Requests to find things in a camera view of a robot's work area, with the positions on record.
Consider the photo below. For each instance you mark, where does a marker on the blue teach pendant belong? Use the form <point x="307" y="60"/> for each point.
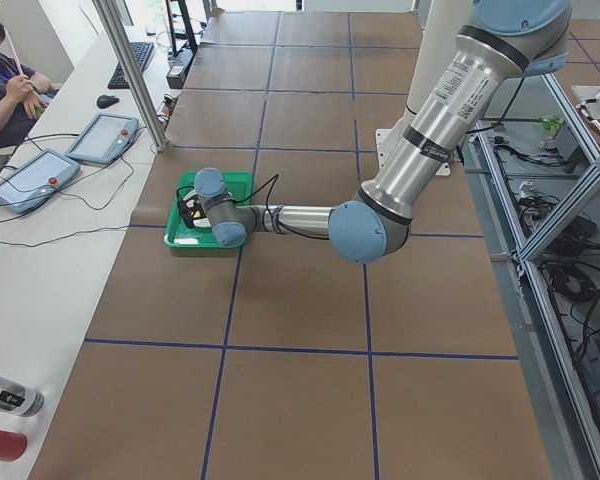
<point x="35" y="182"/>
<point x="104" y="139"/>

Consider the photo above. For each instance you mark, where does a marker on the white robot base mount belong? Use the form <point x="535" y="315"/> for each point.
<point x="386" y="142"/>

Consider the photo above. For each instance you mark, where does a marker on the grey aluminium frame post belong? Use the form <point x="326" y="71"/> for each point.
<point x="115" y="30"/>

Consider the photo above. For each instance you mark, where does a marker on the brown paper table cover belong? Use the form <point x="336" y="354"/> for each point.
<point x="281" y="360"/>

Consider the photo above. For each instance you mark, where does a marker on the aluminium side frame rail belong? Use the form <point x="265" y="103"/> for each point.
<point x="536" y="180"/>

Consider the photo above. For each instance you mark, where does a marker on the green plastic tray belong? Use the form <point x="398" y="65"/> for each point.
<point x="191" y="241"/>

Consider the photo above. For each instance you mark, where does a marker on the near blue teach pendant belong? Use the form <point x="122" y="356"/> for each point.
<point x="35" y="182"/>

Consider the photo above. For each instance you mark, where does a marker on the seated person dark shirt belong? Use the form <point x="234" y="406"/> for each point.
<point x="24" y="95"/>

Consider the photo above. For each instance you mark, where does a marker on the white round plate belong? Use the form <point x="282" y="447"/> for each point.
<point x="190" y="197"/>

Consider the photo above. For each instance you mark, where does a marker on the far blue teach pendant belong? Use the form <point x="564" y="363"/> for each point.
<point x="104" y="139"/>

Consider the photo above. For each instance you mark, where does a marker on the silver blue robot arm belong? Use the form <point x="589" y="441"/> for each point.
<point x="474" y="46"/>

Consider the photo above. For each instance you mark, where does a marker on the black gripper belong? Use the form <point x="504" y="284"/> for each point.
<point x="201" y="223"/>

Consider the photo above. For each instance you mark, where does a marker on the black computer mouse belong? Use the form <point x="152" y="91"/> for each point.
<point x="106" y="100"/>

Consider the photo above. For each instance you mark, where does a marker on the red cylinder bottle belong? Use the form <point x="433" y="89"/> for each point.
<point x="12" y="445"/>

